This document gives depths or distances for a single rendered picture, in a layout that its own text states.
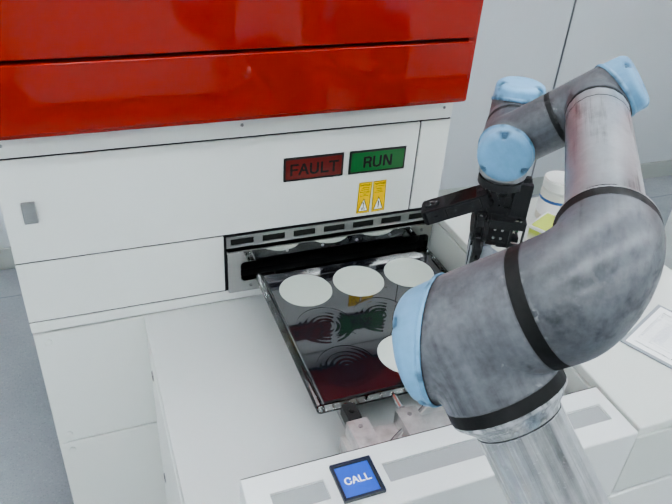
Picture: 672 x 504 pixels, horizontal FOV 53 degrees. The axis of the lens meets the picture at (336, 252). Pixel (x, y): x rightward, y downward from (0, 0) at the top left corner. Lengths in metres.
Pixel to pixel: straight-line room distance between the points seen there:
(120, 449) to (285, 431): 0.57
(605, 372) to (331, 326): 0.45
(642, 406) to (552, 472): 0.47
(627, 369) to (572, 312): 0.60
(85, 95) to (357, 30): 0.43
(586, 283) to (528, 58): 2.82
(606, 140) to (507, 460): 0.34
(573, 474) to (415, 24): 0.78
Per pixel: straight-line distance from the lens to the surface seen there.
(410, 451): 0.94
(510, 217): 1.12
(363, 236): 1.38
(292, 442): 1.11
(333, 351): 1.15
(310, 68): 1.14
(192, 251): 1.29
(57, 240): 1.25
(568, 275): 0.57
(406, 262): 1.38
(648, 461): 1.16
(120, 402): 1.51
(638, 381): 1.14
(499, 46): 3.24
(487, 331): 0.58
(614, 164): 0.71
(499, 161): 0.93
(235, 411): 1.16
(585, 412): 1.07
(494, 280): 0.59
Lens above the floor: 1.67
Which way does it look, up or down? 34 degrees down
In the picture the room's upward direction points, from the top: 4 degrees clockwise
